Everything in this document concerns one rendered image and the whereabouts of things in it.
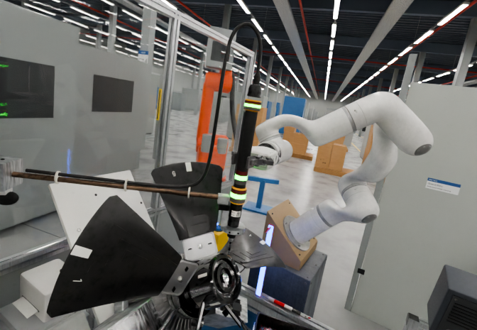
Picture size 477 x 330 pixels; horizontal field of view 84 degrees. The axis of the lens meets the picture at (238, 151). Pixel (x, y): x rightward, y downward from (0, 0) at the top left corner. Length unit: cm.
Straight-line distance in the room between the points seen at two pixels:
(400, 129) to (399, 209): 158
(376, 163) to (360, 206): 21
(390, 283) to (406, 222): 54
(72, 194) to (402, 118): 101
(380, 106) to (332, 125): 15
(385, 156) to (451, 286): 43
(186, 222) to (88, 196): 30
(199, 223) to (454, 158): 204
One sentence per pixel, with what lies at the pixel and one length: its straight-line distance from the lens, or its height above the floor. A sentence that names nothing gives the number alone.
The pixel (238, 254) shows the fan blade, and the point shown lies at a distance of 91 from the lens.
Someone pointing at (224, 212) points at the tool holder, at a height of 135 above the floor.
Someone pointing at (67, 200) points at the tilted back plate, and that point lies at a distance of 88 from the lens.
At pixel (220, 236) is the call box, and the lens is 125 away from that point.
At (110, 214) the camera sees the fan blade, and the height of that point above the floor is 140.
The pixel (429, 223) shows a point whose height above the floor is 98.
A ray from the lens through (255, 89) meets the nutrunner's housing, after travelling 69.
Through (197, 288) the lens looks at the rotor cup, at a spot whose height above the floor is 120.
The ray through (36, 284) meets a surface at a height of 97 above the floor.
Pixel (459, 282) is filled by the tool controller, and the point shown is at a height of 124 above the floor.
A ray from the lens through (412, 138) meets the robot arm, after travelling 100.
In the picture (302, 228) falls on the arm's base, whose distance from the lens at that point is 137.
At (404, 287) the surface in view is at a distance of 276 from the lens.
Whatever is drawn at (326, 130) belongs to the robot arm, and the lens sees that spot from 90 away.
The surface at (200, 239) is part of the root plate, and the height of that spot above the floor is 127.
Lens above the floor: 166
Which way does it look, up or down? 10 degrees down
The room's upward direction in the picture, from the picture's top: 9 degrees clockwise
